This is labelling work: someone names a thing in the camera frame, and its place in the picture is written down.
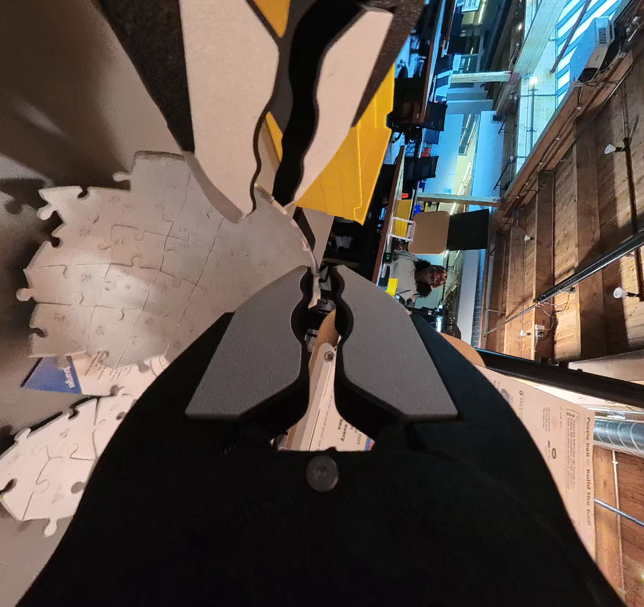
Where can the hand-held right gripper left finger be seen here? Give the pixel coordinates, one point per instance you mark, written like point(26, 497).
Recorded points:
point(246, 360)

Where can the printed task instruction sheet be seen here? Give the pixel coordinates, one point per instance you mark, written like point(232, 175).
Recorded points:
point(543, 441)

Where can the white air conditioner unit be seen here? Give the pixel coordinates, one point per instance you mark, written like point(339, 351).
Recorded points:
point(593, 49)

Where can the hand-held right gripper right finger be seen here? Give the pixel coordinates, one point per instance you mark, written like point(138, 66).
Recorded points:
point(392, 365)

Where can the black metal bar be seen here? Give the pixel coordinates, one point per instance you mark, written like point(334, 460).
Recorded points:
point(553, 373)

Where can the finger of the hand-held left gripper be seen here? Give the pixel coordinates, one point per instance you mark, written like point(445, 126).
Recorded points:
point(352, 74)
point(226, 64)

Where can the assembled white puzzle ball section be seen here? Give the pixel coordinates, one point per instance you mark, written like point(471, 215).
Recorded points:
point(126, 265)
point(45, 466)

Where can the black ceiling pole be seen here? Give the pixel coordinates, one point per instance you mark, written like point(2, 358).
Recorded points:
point(593, 267)

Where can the blue puzzle box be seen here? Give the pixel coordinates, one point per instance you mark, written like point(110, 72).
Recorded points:
point(50, 378)

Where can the thin metal pipe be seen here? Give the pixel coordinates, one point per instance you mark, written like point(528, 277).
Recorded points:
point(619, 511)

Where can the yellow plastic bin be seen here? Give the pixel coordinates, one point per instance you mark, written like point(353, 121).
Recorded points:
point(352, 174)

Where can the silver ventilation duct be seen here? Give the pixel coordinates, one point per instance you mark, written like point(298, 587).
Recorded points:
point(619, 436)

